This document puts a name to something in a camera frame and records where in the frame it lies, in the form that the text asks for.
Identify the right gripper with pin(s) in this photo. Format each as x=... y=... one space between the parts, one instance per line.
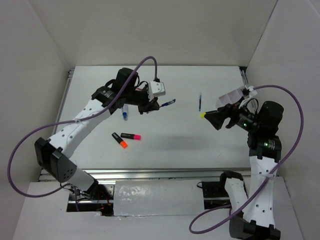
x=217 y=117

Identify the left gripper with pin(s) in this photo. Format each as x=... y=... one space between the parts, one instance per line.
x=149 y=106

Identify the blue pen with grip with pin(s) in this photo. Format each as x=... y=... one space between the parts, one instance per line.
x=167 y=103

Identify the dark blue pen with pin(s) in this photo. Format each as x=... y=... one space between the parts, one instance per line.
x=200 y=102

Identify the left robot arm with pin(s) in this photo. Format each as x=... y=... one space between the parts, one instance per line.
x=53 y=154

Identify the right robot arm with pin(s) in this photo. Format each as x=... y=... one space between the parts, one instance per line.
x=256 y=220

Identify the white divided container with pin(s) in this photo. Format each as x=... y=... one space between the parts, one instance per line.
x=230 y=97

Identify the yellow highlighter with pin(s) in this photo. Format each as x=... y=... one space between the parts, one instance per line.
x=202 y=115

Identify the pink highlighter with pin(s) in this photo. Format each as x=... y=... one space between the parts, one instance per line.
x=130 y=136

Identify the orange highlighter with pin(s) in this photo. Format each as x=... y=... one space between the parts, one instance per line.
x=119 y=140

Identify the white cover plate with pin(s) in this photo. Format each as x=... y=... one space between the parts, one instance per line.
x=157 y=198

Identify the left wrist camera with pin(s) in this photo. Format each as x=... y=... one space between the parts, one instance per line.
x=156 y=89

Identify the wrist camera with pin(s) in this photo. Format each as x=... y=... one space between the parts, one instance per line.
x=248 y=91
x=156 y=89

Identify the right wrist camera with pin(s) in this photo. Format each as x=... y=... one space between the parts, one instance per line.
x=248 y=91

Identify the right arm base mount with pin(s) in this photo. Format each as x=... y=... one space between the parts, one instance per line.
x=213 y=194

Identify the aluminium frame rail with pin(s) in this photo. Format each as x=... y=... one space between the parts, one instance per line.
x=155 y=174

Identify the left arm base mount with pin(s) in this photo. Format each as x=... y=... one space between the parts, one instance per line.
x=102 y=202

